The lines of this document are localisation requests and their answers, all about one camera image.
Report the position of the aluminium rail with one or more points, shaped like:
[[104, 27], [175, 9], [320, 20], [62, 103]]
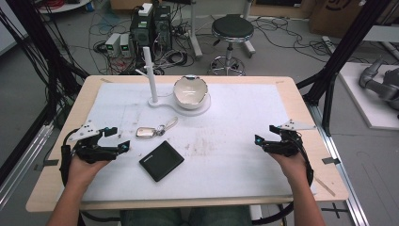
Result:
[[342, 175], [22, 164]]

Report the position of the grey power supply unit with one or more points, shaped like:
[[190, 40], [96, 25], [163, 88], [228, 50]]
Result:
[[113, 44], [125, 45]]

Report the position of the white branch rack stand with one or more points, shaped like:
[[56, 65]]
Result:
[[152, 84]]

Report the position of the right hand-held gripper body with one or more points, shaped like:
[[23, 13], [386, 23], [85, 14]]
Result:
[[290, 144]]

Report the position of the black tape piece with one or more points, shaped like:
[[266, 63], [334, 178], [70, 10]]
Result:
[[331, 160], [47, 164]]

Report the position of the black computer tower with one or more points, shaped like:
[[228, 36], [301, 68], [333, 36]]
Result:
[[141, 31], [163, 26]]

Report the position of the white foam table mat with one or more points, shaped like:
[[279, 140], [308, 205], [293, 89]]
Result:
[[232, 163]]

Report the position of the cardboard box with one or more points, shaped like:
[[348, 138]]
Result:
[[335, 15]]

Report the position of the white floor board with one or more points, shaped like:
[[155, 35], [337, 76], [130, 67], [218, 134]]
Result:
[[367, 103]]

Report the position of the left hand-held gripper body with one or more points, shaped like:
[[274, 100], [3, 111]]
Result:
[[91, 150]]

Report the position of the person's left hand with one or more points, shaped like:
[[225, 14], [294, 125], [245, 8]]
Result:
[[81, 171]]

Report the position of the black wallet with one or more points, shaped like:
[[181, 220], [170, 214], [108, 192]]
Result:
[[161, 160]]

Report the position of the white table leg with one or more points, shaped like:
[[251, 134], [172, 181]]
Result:
[[195, 31], [248, 37]]

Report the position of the person's legs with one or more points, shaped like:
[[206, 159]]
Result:
[[188, 217]]

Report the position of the white ceramic bowl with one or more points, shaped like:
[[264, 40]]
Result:
[[190, 91]]

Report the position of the person's right hand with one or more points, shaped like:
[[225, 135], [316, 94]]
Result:
[[295, 168]]

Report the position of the black round stool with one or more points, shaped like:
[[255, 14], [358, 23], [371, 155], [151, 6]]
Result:
[[232, 29]]

